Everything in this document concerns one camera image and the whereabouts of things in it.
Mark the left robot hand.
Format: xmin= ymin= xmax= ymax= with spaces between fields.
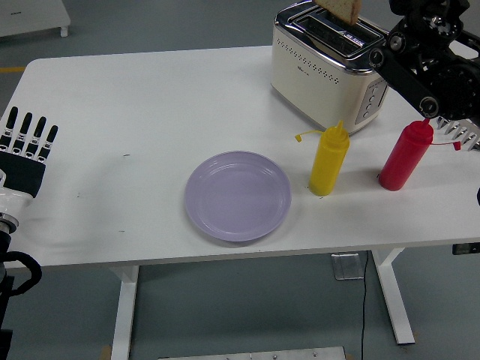
xmin=0 ymin=106 xmax=60 ymax=221

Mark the purple plate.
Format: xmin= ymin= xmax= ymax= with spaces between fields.
xmin=183 ymin=150 xmax=293 ymax=243

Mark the cream and chrome toaster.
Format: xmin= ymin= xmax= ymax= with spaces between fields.
xmin=269 ymin=1 xmax=391 ymax=137

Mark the bread slice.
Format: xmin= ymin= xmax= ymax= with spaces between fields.
xmin=313 ymin=0 xmax=364 ymax=26

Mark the small metal floor plate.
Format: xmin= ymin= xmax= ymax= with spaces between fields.
xmin=330 ymin=253 xmax=365 ymax=281

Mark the white background furniture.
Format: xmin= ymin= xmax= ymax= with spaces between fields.
xmin=0 ymin=0 xmax=72 ymax=38

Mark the white table leg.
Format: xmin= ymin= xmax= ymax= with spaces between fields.
xmin=370 ymin=247 xmax=416 ymax=345
xmin=108 ymin=265 xmax=140 ymax=360

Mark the yellow squeeze bottle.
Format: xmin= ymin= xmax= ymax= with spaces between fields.
xmin=294 ymin=119 xmax=351 ymax=197

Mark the red squeeze bottle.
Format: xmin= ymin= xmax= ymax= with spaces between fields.
xmin=377 ymin=118 xmax=462 ymax=191

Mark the metal toast rack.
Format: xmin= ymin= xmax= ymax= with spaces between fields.
xmin=436 ymin=115 xmax=480 ymax=152

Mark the black table control panel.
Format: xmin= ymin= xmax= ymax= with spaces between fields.
xmin=451 ymin=242 xmax=480 ymax=256

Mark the wide metal base plate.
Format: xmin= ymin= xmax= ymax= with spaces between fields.
xmin=157 ymin=345 xmax=348 ymax=360

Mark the black floor cable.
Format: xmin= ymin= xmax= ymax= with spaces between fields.
xmin=358 ymin=250 xmax=371 ymax=360

